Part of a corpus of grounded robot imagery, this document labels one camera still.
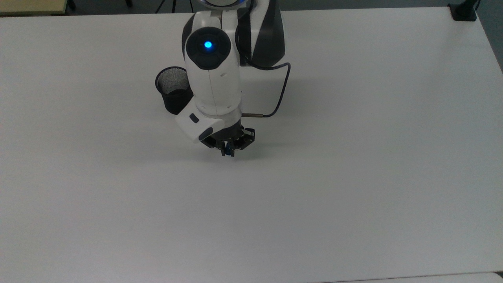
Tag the black table clamp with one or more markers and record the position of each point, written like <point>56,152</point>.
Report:
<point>463,11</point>

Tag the light wooden table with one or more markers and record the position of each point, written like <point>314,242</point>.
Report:
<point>31,6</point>

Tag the black tripod legs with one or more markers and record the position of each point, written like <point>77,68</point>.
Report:
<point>173,4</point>

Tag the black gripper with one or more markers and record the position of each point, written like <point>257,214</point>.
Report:
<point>235,137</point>

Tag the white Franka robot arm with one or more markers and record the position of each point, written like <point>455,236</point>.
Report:
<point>214,78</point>

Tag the black mesh pen cup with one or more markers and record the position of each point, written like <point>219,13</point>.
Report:
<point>175,100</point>

